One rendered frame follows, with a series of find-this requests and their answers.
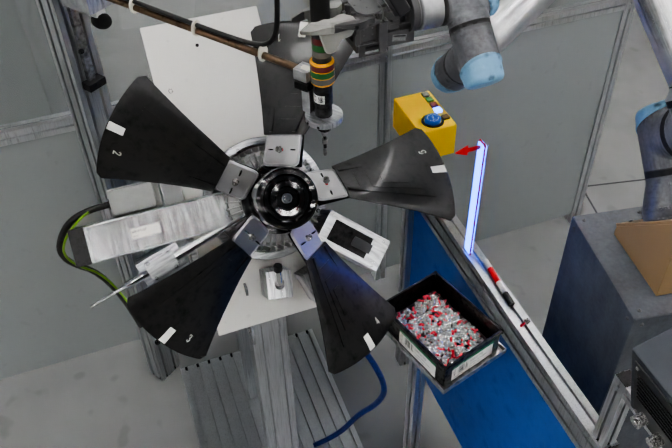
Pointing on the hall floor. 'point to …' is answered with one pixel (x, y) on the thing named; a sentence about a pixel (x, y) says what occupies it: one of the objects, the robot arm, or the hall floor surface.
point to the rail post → (405, 266)
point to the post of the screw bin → (413, 406)
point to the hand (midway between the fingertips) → (303, 20)
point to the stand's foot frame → (224, 369)
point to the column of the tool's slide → (86, 113)
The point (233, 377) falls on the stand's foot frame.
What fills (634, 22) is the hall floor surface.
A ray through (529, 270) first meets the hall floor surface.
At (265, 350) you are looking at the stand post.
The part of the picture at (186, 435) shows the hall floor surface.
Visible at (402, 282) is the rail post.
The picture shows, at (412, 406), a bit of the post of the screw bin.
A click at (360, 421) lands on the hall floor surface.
